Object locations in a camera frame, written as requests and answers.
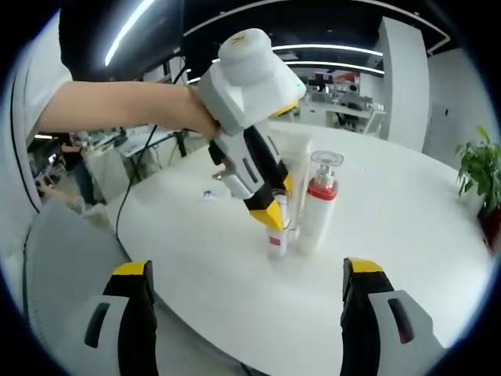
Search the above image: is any white skincare tube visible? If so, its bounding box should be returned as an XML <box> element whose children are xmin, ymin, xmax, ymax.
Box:
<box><xmin>273</xmin><ymin>130</ymin><xmax>314</xmax><ymax>236</ymax></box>

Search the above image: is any red glossy object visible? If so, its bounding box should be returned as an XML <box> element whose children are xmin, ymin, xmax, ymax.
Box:
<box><xmin>477</xmin><ymin>213</ymin><xmax>501</xmax><ymax>251</ymax></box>

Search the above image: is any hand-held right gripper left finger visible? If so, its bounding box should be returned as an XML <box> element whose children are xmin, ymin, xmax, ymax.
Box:
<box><xmin>54</xmin><ymin>258</ymin><xmax>158</xmax><ymax>376</ymax></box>

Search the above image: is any potted green plant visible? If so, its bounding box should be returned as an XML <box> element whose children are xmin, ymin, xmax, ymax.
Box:
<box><xmin>455</xmin><ymin>125</ymin><xmax>501</xmax><ymax>220</ymax></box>

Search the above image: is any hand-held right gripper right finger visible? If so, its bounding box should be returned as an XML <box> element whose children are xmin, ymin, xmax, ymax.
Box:
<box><xmin>339</xmin><ymin>257</ymin><xmax>455</xmax><ymax>376</ymax></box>

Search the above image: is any grey mesh chair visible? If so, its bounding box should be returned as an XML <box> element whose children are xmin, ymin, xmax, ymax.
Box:
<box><xmin>23</xmin><ymin>201</ymin><xmax>134</xmax><ymax>345</ymax></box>

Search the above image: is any white desk with black legs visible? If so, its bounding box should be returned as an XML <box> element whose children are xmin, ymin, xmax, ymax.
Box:
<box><xmin>117</xmin><ymin>127</ymin><xmax>188</xmax><ymax>173</ymax></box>

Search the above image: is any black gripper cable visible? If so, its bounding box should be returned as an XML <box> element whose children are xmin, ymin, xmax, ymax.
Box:
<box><xmin>115</xmin><ymin>64</ymin><xmax>189</xmax><ymax>240</ymax></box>

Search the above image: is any long ceiling light strip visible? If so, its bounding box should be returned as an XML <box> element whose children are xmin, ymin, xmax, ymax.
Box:
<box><xmin>104</xmin><ymin>0</ymin><xmax>156</xmax><ymax>68</ymax></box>
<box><xmin>272</xmin><ymin>42</ymin><xmax>384</xmax><ymax>58</ymax></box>

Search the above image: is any red collar skincare bottle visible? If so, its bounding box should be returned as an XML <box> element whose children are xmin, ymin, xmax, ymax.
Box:
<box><xmin>299</xmin><ymin>150</ymin><xmax>346</xmax><ymax>254</ymax></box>

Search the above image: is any clear skincare sachet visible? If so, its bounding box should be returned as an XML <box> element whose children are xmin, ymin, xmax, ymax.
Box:
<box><xmin>197</xmin><ymin>186</ymin><xmax>226</xmax><ymax>201</ymax></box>

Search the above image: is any row of white office desks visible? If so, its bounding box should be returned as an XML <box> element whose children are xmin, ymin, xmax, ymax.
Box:
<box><xmin>301</xmin><ymin>92</ymin><xmax>387</xmax><ymax>138</ymax></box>

